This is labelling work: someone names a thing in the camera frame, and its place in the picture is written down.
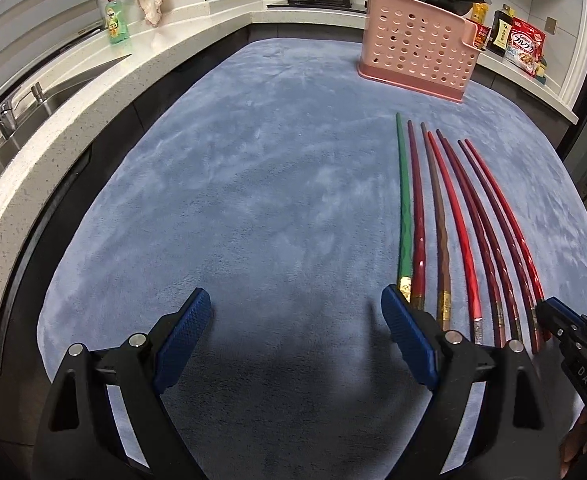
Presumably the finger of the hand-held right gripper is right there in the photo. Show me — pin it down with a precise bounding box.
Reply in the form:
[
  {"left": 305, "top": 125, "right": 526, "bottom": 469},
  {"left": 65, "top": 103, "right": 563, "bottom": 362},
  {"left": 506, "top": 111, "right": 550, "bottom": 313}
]
[
  {"left": 536, "top": 301, "right": 573, "bottom": 350},
  {"left": 546, "top": 296, "right": 587, "bottom": 330}
]

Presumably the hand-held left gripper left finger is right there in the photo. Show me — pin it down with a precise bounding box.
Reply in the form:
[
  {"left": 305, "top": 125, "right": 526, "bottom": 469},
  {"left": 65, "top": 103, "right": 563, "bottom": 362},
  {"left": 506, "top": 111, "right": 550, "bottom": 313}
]
[{"left": 33, "top": 287, "right": 214, "bottom": 480}]

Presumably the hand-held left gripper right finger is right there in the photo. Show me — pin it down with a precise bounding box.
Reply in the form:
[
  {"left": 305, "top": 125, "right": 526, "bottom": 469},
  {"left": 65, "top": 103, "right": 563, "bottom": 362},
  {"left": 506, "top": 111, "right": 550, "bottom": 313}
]
[{"left": 381, "top": 284, "right": 559, "bottom": 480}]

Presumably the brown chopstick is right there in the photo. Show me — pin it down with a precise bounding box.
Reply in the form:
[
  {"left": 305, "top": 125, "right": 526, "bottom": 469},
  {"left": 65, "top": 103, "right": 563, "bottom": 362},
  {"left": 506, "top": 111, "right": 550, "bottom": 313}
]
[{"left": 420, "top": 122, "right": 452, "bottom": 332}]

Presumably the green chopstick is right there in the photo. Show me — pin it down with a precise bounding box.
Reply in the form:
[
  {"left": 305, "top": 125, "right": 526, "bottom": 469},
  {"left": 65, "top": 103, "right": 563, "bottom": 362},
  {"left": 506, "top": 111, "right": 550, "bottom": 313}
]
[{"left": 395, "top": 112, "right": 414, "bottom": 306}]

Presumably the pink perforated plastic basket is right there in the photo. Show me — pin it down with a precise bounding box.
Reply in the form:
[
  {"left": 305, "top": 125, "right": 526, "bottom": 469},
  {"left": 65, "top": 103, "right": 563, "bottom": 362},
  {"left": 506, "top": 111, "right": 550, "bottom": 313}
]
[{"left": 357, "top": 0, "right": 487, "bottom": 105}]

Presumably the person's right hand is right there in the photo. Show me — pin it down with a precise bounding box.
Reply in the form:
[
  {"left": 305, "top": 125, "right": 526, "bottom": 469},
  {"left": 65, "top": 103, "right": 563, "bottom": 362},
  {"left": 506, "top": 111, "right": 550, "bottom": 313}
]
[{"left": 559, "top": 407, "right": 587, "bottom": 480}]

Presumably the blue plush mat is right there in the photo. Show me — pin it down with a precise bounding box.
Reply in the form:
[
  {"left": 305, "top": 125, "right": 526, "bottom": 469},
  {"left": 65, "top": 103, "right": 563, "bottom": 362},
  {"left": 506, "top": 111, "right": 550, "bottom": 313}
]
[{"left": 36, "top": 37, "right": 587, "bottom": 480}]

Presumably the red cereal bag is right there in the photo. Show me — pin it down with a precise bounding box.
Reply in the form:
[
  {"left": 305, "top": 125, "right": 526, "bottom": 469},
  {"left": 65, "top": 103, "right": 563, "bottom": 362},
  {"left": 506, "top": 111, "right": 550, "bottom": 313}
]
[{"left": 504, "top": 17, "right": 547, "bottom": 78}]

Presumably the stainless steel sink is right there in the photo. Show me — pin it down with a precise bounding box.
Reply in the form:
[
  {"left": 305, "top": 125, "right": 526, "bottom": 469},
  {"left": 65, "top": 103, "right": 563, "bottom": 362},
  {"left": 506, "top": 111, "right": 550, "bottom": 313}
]
[{"left": 0, "top": 55, "right": 132, "bottom": 201}]

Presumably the dark soy sauce bottle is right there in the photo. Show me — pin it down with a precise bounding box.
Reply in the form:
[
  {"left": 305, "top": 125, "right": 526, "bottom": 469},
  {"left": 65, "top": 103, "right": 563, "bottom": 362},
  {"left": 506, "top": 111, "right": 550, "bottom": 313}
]
[{"left": 487, "top": 6, "right": 517, "bottom": 56}]

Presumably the green dish soap bottle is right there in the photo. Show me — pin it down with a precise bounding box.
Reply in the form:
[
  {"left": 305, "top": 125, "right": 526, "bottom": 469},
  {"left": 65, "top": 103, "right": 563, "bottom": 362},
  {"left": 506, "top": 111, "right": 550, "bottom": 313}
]
[{"left": 104, "top": 0, "right": 130, "bottom": 45}]

